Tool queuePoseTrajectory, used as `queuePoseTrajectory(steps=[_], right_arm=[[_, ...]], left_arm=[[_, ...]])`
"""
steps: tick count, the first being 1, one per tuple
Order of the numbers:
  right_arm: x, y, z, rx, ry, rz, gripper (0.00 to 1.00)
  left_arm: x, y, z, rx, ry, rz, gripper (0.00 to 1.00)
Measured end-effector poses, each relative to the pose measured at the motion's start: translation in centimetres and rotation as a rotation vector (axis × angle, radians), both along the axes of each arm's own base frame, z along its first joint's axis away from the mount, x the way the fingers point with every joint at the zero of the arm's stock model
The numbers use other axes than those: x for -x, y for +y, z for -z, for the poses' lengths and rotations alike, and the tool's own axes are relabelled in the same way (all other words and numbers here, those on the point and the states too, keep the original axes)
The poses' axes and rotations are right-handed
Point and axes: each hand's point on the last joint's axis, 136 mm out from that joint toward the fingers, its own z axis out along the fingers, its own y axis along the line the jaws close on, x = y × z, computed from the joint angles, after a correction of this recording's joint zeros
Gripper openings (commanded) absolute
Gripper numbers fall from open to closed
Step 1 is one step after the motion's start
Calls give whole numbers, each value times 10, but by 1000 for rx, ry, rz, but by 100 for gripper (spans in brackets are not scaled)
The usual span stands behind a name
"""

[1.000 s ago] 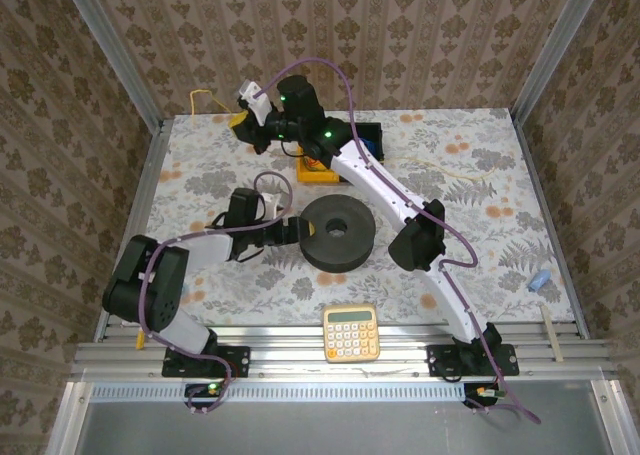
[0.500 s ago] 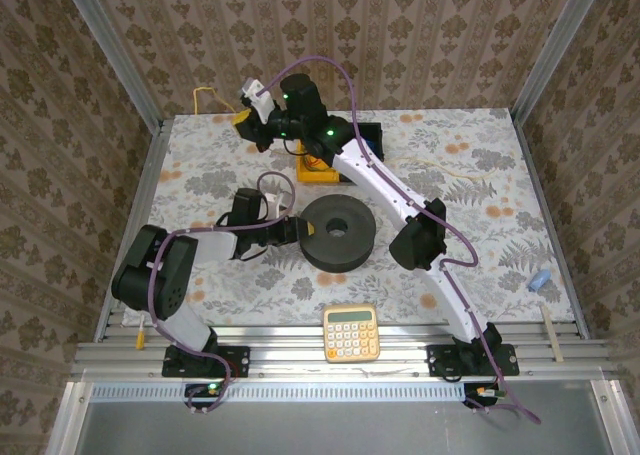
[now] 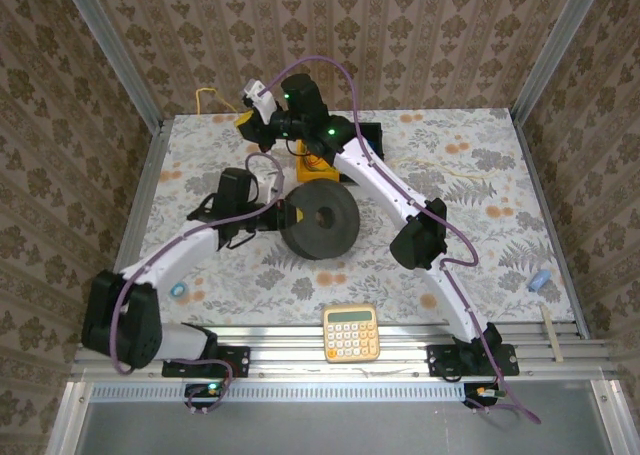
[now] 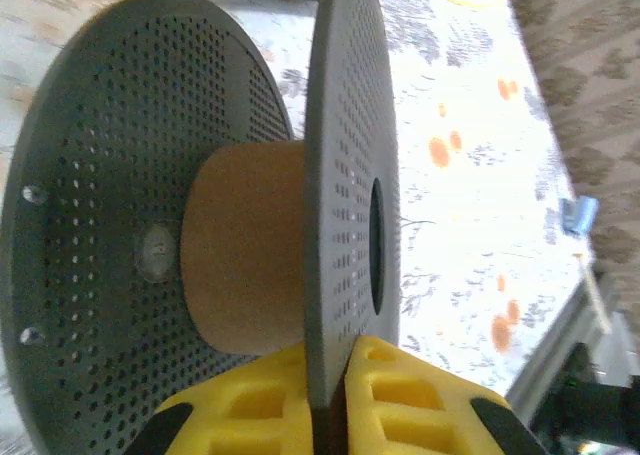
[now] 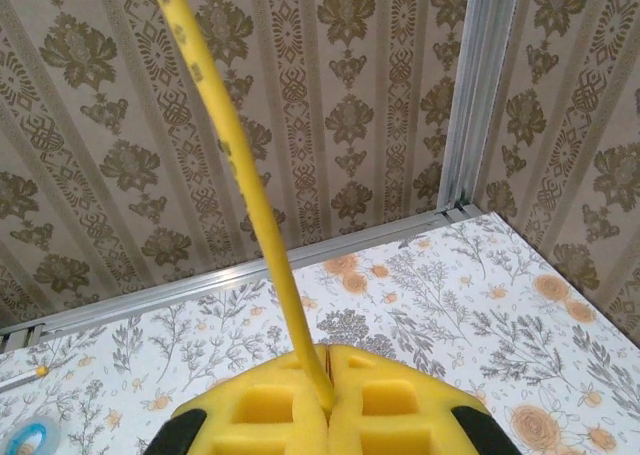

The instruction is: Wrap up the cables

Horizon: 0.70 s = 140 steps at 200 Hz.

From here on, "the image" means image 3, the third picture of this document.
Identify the light blue cylinder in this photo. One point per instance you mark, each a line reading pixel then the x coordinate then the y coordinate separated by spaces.
pixel 540 280

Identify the aluminium mounting rail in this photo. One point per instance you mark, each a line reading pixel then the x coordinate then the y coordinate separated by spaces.
pixel 300 335

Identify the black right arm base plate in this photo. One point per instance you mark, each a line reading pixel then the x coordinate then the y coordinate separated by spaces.
pixel 440 361

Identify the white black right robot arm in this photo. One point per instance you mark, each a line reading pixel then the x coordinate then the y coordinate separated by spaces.
pixel 375 175

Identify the grey metal panel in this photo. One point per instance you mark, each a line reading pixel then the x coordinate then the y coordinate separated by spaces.
pixel 325 430

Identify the small blue tape roll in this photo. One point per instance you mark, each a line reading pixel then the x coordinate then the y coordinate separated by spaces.
pixel 178 291

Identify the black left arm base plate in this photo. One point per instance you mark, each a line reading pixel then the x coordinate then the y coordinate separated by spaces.
pixel 235 361

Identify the black plastic bin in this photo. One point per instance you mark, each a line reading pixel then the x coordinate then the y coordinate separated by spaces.
pixel 376 137

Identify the thin wooden stick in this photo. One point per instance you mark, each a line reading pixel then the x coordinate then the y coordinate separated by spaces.
pixel 552 332

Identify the aluminium frame post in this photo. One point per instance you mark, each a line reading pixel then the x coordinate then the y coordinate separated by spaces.
pixel 555 50
pixel 112 55

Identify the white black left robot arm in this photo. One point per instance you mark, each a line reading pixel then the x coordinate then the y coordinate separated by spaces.
pixel 170 255

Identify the yellow calculator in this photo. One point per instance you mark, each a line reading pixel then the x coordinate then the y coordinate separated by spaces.
pixel 351 335

